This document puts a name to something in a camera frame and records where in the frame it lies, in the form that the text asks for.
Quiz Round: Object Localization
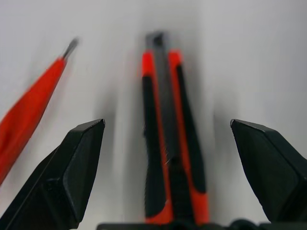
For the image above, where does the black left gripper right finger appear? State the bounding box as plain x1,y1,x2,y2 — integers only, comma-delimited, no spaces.
229,118,307,230

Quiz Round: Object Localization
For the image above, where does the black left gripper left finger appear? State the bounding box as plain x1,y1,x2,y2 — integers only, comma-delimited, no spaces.
0,118,106,230

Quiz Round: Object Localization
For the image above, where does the red and black utility knife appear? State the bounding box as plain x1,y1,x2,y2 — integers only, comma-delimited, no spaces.
140,30,210,226

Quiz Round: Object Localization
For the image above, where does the red handled screwdriver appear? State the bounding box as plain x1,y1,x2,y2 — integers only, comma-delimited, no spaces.
0,37,80,185

